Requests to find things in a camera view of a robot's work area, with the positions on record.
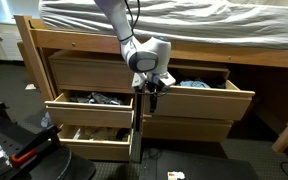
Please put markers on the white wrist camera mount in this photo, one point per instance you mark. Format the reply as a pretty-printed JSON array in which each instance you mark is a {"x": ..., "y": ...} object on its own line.
[{"x": 167, "y": 80}]

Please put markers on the closed deep wooden drawer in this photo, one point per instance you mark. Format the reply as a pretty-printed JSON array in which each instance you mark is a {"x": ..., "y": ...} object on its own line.
[{"x": 90, "y": 73}]

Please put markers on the white paper scrap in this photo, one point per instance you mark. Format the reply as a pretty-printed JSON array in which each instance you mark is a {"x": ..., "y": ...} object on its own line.
[{"x": 30, "y": 86}]

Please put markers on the wooden drawer with pale fabric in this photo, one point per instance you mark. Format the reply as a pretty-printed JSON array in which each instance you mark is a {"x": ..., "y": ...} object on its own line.
[{"x": 97, "y": 150}]

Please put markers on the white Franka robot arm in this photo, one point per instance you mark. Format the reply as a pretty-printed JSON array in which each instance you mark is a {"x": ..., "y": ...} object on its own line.
[{"x": 150, "y": 53}]

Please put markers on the crumpled grey plastic bag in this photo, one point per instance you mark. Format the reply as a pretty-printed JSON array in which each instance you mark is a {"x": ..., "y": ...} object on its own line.
[{"x": 46, "y": 120}]

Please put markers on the white radiator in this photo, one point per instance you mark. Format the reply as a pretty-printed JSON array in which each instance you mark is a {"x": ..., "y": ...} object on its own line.
[{"x": 9, "y": 45}]

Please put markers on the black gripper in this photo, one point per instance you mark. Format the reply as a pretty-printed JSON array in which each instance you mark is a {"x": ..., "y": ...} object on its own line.
[{"x": 154, "y": 89}]

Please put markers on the dark grey clothes pile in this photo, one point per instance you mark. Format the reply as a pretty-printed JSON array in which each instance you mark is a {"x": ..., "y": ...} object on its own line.
[{"x": 97, "y": 98}]

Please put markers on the wooden drawer with colourful clothes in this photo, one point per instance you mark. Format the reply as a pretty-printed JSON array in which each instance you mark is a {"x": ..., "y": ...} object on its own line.
[{"x": 204, "y": 103}]

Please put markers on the black box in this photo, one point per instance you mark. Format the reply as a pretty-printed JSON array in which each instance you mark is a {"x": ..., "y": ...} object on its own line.
[{"x": 204, "y": 165}]

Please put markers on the white sticker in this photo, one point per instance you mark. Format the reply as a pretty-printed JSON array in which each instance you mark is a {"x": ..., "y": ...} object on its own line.
[{"x": 176, "y": 175}]

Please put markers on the light blue garment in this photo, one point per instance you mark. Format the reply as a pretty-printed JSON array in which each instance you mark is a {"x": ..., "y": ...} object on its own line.
[{"x": 194, "y": 84}]

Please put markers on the white striped mattress sheet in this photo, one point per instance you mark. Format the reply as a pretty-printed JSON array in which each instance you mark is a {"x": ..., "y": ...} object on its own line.
[{"x": 200, "y": 23}]

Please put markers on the wooden drawer with grey clothes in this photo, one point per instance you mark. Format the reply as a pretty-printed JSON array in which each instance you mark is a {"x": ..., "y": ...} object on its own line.
[{"x": 90, "y": 115}]

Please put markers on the wide low wooden drawer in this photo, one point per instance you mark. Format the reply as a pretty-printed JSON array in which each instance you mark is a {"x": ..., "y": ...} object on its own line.
[{"x": 187, "y": 130}]

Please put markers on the wooden bed frame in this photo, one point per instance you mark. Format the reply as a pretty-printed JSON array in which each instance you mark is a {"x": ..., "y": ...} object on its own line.
[{"x": 84, "y": 41}]

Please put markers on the black robot cart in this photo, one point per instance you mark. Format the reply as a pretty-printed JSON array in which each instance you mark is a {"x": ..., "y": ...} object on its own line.
[{"x": 50, "y": 166}]

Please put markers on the pale patterned fabric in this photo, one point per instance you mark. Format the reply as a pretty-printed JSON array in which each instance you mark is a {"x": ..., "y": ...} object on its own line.
[{"x": 100, "y": 133}]

